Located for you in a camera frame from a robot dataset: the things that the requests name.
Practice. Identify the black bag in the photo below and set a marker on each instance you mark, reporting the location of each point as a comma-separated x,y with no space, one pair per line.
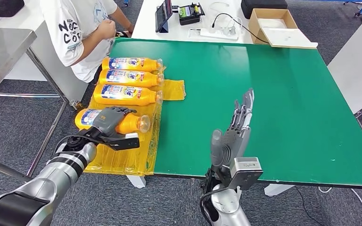
1,8

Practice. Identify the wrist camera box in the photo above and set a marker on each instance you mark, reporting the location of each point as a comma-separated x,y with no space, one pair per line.
245,173
126,142

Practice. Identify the person's left hand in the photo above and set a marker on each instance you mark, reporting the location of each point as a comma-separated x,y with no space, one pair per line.
130,29

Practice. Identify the black case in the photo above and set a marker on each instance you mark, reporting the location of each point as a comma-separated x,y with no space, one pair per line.
264,7

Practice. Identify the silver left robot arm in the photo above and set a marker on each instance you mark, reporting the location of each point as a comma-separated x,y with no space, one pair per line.
59,168

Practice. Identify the yellow plastic film sheet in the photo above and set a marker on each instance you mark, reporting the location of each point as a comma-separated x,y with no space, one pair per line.
128,156

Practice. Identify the green topped table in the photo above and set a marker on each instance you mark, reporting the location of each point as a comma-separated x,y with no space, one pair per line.
293,93

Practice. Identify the black tablet on stand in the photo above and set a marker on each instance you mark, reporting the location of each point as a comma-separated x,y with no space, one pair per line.
163,15

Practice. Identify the person's right hand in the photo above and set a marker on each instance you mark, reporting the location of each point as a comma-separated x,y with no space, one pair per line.
106,29

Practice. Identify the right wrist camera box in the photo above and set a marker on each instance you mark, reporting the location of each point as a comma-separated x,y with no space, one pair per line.
245,173

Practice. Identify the person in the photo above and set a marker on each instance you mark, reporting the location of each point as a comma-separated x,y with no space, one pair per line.
74,37

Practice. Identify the white table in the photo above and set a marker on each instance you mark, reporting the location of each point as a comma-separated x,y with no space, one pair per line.
359,62
28,18
146,31

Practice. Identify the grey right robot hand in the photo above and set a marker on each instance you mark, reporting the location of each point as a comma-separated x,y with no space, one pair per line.
235,140

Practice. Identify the person's left forearm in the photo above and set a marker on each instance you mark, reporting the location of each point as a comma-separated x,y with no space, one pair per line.
121,17

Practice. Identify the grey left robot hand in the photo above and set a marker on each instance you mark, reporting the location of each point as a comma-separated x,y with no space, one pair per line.
107,120

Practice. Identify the open cardboard box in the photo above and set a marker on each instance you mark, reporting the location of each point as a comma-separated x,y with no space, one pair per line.
283,36

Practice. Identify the white power strip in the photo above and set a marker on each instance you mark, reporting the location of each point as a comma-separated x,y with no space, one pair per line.
211,34

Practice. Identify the orange bottle with clear cap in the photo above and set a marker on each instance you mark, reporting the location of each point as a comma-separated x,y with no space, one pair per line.
128,124
128,83
149,65
128,101

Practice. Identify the steel table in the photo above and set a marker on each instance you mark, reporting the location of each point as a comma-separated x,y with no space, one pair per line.
3,50

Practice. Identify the black handheld device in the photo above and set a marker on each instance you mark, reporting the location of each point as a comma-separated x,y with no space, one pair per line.
190,14

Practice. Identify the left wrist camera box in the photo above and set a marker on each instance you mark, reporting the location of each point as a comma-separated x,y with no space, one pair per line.
126,142

